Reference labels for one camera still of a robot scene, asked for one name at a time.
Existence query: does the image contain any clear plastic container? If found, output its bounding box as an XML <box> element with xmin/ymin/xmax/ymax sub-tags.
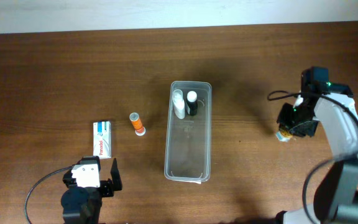
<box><xmin>164</xmin><ymin>81</ymin><xmax>212</xmax><ymax>184</ymax></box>

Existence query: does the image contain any black bottle white cap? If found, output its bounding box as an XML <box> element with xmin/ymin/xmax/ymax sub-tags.
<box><xmin>186</xmin><ymin>91</ymin><xmax>198</xmax><ymax>116</ymax></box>

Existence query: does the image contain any orange tablet tube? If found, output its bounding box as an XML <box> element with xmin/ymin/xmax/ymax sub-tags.
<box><xmin>129</xmin><ymin>112</ymin><xmax>146</xmax><ymax>136</ymax></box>

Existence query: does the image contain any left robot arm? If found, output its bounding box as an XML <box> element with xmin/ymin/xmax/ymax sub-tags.
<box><xmin>61</xmin><ymin>156</ymin><xmax>122</xmax><ymax>224</ymax></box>

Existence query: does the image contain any small gold lid jar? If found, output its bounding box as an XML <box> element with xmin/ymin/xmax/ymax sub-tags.
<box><xmin>275</xmin><ymin>131</ymin><xmax>293</xmax><ymax>142</ymax></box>

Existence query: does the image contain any white Panadol box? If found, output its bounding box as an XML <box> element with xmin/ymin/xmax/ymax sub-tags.
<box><xmin>93</xmin><ymin>121</ymin><xmax>112</xmax><ymax>159</ymax></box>

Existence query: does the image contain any white plastic bottle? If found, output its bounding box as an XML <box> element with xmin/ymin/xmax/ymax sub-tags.
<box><xmin>172</xmin><ymin>89</ymin><xmax>185</xmax><ymax>119</ymax></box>

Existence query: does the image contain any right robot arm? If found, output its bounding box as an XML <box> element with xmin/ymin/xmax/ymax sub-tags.
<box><xmin>274</xmin><ymin>67</ymin><xmax>358</xmax><ymax>223</ymax></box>

